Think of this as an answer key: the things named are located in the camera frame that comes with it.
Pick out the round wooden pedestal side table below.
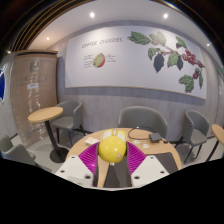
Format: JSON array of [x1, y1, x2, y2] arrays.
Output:
[[27, 106, 70, 164]]

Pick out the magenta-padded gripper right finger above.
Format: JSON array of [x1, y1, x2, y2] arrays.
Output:
[[103, 141, 170, 189]]

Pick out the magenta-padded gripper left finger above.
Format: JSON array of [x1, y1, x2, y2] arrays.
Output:
[[54, 142, 101, 188]]

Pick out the small black box device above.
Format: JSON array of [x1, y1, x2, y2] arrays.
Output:
[[148, 132, 163, 143]]

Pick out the round ceiling spotlights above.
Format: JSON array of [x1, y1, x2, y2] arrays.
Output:
[[5, 11, 212, 55]]

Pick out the yellow computer mouse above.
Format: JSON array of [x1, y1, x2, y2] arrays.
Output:
[[97, 128, 129, 165]]

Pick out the black mouse pad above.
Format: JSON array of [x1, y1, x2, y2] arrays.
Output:
[[155, 152, 183, 175]]

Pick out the black cable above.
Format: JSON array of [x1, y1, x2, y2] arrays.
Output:
[[127, 125, 155, 141]]

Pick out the coffee cherries wall mural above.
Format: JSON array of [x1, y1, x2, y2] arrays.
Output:
[[64, 25, 208, 101]]

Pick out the grey armchair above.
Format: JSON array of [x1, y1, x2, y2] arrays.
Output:
[[0, 134, 37, 167], [50, 99, 83, 148], [117, 105, 169, 140], [174, 109, 212, 165]]

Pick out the blue wall picture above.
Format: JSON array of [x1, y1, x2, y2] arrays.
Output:
[[0, 64, 8, 103]]

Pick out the bubble-wrapped wooden cabinet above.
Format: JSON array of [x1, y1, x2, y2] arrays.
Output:
[[9, 49, 59, 148]]

